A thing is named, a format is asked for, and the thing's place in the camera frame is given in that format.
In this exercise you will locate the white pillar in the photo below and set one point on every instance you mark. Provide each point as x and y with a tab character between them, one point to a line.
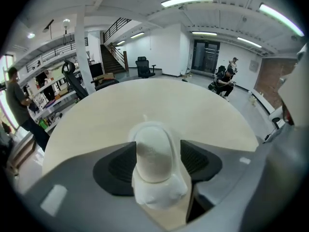
83	57

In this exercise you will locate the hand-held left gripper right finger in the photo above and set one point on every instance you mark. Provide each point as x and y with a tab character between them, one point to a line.
229	168

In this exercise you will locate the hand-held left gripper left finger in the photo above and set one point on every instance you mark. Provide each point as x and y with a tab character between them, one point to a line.
72	178

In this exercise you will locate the black balcony railing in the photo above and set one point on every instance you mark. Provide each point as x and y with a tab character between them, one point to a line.
54	53

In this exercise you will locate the white storage shelf unit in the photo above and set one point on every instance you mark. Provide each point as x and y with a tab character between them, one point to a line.
54	93

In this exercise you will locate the black office chair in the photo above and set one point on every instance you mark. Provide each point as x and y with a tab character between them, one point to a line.
144	68
77	83

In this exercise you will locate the black stair railing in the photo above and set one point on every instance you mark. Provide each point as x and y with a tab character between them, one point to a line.
117	28

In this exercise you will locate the white wall box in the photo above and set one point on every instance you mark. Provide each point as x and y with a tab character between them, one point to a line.
254	65

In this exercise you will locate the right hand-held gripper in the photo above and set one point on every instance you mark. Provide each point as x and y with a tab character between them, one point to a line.
285	168

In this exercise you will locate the wooden staircase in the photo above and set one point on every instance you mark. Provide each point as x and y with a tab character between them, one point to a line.
111	59

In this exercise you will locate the black glass door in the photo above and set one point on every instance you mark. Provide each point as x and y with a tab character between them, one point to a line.
206	57

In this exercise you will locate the white globe lamp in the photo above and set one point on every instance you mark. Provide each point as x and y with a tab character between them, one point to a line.
66	22

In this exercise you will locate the round ceiling spotlight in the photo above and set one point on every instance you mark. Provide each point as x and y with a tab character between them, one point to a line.
31	35

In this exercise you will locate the white bar of soap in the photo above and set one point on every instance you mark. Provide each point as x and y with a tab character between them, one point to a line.
152	153

